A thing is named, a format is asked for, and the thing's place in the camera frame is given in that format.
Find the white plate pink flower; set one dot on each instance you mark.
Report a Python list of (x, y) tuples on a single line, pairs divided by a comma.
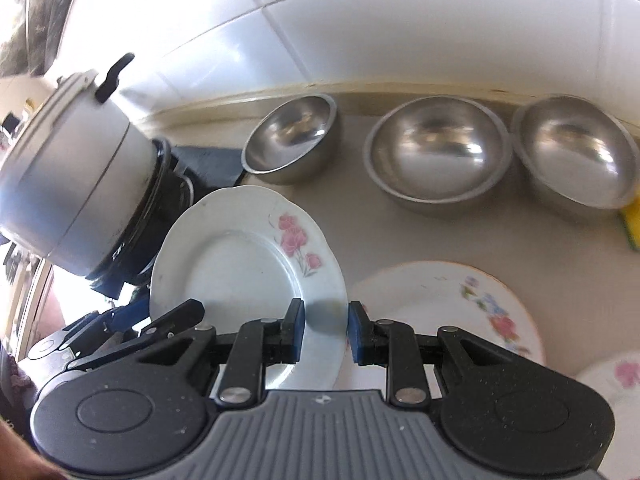
[(245, 253)]

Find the yellow green sponge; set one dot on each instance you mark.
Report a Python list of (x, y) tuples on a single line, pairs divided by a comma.
[(630, 216)]

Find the white plate pink rose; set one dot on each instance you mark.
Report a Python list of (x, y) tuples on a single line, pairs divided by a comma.
[(617, 380)]

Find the silver cooking pot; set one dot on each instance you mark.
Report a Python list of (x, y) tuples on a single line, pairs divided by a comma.
[(77, 174)]

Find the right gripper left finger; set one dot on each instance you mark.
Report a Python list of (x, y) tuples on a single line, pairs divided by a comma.
[(292, 329)]

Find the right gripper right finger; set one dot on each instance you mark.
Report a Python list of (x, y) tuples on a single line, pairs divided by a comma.
[(358, 332)]

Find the white plate colourful flowers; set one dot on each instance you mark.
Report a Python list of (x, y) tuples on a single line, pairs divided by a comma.
[(432, 293)]

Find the small steel bowl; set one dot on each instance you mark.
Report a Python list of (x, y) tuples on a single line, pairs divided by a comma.
[(295, 142)]

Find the black gas stove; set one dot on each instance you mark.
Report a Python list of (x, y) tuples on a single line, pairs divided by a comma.
[(183, 175)]

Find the large steel bowl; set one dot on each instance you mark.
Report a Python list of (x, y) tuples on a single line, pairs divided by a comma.
[(438, 155)]

